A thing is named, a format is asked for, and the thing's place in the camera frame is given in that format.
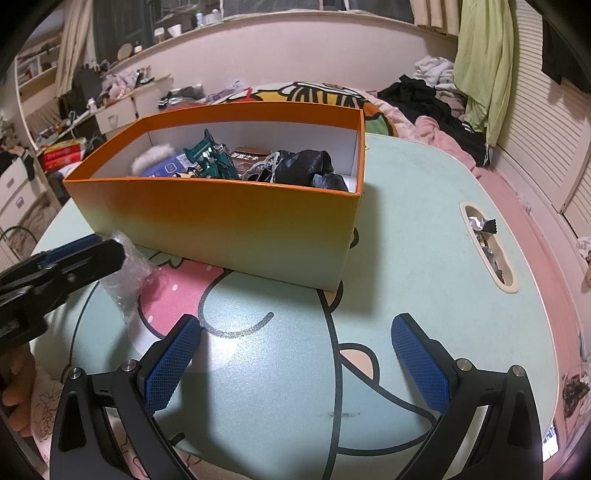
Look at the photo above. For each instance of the black striped garment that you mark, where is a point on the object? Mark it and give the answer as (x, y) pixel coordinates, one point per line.
(180, 97)

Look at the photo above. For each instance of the round wooden mirror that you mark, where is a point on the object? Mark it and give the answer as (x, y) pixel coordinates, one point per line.
(124, 51)

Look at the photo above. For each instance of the person's left hand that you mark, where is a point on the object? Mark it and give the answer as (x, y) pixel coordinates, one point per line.
(16, 392)

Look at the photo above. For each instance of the white drawer cabinet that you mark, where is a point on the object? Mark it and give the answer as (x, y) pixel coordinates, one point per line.
(115, 115)

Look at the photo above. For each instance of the toy race car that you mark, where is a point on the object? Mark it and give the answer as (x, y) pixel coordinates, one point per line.
(207, 157)

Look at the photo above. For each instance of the pile of white clothes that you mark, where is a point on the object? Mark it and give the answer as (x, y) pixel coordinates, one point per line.
(434, 69)

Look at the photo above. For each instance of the pink blanket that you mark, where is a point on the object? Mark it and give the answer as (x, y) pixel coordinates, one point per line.
(545, 277)

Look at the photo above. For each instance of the white cup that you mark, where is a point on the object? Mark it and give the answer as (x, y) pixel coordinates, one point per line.
(174, 30)

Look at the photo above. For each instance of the orange cardboard box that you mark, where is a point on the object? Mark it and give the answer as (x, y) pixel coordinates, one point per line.
(207, 230)

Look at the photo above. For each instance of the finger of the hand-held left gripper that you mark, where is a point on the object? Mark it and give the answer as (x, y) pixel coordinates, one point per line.
(99, 261)
(69, 251)

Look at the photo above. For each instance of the beige curtain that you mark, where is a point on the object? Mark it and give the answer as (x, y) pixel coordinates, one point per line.
(434, 16)
(74, 46)

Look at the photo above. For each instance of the white shelf unit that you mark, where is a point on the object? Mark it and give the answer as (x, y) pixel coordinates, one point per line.
(37, 83)

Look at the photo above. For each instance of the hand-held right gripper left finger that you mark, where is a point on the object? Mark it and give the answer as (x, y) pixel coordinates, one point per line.
(168, 369)

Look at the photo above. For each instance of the brown printed box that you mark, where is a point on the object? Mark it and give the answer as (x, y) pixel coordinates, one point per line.
(249, 156)

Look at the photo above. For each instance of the black hanging garment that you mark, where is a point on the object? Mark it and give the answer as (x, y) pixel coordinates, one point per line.
(558, 55)

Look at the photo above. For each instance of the white louvred closet door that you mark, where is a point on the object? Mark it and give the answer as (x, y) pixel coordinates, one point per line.
(545, 138)

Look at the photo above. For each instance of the blue packet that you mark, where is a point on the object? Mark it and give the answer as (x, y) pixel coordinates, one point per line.
(166, 167)

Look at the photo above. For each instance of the black leather lace boot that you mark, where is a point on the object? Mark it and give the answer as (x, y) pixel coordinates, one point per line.
(300, 166)

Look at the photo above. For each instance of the mint green cartoon desktop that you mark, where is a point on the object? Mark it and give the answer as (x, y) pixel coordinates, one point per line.
(286, 360)

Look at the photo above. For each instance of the light green hanging garment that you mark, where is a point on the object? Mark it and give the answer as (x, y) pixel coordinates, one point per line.
(485, 69)

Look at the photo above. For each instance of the white fluffy pom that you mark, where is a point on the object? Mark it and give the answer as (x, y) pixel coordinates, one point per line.
(150, 157)

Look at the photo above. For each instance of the silver foil wrappers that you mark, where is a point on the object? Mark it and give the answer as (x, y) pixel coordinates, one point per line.
(480, 228)

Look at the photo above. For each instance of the red tissue box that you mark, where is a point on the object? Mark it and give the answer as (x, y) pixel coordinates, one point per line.
(62, 154)

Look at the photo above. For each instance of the yellow printed blanket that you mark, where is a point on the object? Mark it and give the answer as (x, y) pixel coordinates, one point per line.
(295, 92)

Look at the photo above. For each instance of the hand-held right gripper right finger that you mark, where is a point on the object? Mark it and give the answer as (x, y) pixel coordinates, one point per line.
(420, 367)

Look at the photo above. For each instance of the pile of black clothes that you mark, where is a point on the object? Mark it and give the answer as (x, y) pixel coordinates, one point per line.
(425, 101)

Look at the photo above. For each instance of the person's pink pajamas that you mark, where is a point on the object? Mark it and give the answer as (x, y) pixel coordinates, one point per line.
(203, 464)

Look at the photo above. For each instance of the clear bubble wrap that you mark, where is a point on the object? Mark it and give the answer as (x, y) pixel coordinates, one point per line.
(129, 281)

